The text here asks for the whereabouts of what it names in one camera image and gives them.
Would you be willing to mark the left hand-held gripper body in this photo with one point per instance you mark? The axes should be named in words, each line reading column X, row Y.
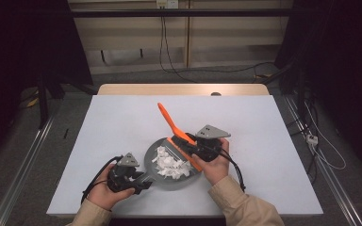
column 122, row 177

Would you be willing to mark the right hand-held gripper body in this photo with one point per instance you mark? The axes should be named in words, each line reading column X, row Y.
column 209, row 146

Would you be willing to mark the grey dustpan with orange edge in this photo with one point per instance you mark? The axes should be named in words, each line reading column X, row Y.
column 157, row 182

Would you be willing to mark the pile of white paper scraps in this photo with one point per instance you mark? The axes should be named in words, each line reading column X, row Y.
column 171, row 164

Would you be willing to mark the person's left hand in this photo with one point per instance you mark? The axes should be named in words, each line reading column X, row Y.
column 103, row 194

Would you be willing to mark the person's right hand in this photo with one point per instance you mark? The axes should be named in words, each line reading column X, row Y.
column 215, row 171

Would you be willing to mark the white table cover sheet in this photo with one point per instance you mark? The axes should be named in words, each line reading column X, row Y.
column 248, row 119

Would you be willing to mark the grey table grommet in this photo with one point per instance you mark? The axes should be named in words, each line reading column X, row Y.
column 216, row 93

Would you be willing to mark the wooden table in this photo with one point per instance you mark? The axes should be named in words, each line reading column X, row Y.
column 169, row 89

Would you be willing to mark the white power strip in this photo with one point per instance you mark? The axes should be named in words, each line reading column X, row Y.
column 312, row 139

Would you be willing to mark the black metal stand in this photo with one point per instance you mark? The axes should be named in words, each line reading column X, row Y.
column 43, row 100

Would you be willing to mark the yellow floor tape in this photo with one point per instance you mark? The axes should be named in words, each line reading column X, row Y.
column 33, row 102

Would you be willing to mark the black horizontal bar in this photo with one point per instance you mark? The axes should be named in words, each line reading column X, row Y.
column 182, row 12

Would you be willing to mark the black curtain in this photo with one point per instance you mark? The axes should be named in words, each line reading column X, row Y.
column 342, row 47
column 22, row 47

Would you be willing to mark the metal floor rail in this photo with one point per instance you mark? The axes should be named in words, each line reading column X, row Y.
column 326, row 169
column 22, row 169

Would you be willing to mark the white wall socket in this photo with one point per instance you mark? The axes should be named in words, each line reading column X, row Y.
column 167, row 3

